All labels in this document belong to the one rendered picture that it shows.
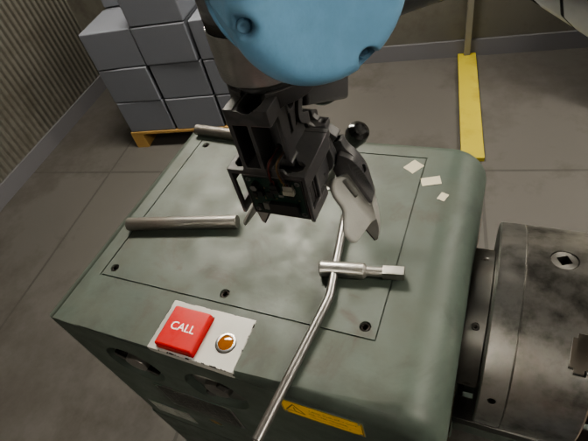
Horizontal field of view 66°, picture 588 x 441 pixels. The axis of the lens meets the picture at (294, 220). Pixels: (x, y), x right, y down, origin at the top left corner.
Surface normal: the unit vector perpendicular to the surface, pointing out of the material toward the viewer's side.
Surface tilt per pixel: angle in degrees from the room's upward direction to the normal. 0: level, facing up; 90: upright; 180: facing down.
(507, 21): 90
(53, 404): 0
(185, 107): 90
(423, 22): 90
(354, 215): 62
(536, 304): 20
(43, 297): 0
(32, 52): 90
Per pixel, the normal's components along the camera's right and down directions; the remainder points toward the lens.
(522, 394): -0.40, 0.37
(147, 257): -0.20, -0.67
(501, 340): -0.38, -0.04
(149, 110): -0.17, 0.74
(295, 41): 0.32, 0.64
